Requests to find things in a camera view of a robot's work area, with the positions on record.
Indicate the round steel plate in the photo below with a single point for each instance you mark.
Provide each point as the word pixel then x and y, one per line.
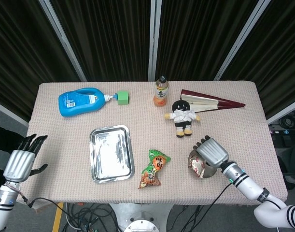
pixel 211 172

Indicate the black haired plush doll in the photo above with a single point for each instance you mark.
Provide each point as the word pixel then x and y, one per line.
pixel 183 116

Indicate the green orange snack bag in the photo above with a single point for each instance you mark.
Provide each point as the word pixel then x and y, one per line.
pixel 153 169

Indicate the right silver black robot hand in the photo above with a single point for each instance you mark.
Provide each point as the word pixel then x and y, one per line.
pixel 213 152

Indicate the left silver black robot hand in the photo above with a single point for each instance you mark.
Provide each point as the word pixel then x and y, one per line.
pixel 18 165

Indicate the black power strip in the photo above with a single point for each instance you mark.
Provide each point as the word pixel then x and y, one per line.
pixel 285 132

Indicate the black pleated curtain panel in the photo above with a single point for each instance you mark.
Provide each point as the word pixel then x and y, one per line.
pixel 200 36
pixel 103 36
pixel 277 48
pixel 19 53

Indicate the pink woven tablecloth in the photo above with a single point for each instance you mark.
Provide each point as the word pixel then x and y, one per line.
pixel 161 135

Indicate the blue detergent bottle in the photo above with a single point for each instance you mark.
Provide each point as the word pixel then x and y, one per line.
pixel 77 102

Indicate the rectangular steel tray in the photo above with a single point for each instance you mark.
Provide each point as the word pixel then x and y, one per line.
pixel 111 154

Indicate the white screen frame rail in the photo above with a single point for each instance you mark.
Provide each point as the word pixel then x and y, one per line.
pixel 285 111
pixel 9 112

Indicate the dark red folding fan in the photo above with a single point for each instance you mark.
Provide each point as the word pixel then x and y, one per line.
pixel 210 100

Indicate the yellow floor tape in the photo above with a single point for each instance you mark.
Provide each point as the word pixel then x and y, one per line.
pixel 57 217

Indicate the green cube block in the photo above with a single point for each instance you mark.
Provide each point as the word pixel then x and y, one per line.
pixel 123 97

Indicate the tea drink bottle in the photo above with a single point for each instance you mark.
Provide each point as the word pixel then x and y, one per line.
pixel 161 94

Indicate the white screen frame post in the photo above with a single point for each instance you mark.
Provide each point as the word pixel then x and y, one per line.
pixel 154 38
pixel 62 38
pixel 241 38

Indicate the gold red snack packet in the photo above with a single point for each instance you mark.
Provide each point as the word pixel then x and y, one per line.
pixel 198 166

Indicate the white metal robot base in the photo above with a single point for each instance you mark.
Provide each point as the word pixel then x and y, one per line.
pixel 140 217

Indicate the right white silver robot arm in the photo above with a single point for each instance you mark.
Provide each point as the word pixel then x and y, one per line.
pixel 253 186

